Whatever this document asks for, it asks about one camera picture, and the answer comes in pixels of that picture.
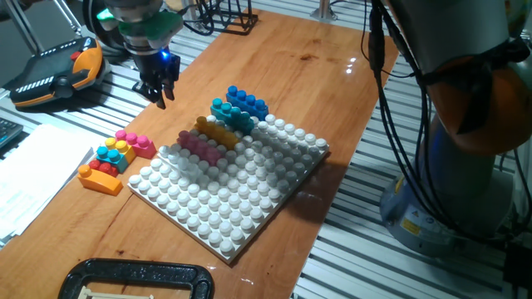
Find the white paper stack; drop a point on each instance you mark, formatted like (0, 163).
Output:
(37, 174)

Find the light pink four-stud brick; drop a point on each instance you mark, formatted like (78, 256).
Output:
(199, 147)

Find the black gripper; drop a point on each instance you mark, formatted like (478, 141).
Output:
(156, 68)

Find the small wooden compartment frame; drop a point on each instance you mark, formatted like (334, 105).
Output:
(104, 295)

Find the white studded baseplate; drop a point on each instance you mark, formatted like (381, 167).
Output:
(224, 199)

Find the black keyboard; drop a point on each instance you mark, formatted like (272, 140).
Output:
(8, 130)

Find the yellow four-stud brick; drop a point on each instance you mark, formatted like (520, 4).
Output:
(216, 130)

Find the orange and black teach pendant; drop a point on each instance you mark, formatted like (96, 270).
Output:
(54, 70)

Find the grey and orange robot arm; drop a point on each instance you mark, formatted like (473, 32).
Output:
(457, 174)

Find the teal two-stud brick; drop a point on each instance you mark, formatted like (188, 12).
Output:
(110, 158)

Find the yellow two-stud brick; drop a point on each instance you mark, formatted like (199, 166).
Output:
(122, 149)

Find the brown wooden board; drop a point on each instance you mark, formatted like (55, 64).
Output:
(291, 62)

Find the white four-stud brick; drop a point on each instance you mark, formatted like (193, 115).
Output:
(183, 162)

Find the silver metal post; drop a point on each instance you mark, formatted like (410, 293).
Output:
(323, 10)

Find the teal four-stud brick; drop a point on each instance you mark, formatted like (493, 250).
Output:
(232, 116)

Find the black C-clamp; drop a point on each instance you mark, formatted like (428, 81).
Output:
(137, 270)

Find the blue four-stud brick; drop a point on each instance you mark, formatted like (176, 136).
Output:
(249, 104)

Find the orange curved brick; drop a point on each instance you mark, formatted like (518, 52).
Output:
(99, 182)

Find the black filament spool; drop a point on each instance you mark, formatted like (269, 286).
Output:
(93, 25)

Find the magenta three-stud brick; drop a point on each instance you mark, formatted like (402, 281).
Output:
(139, 145)

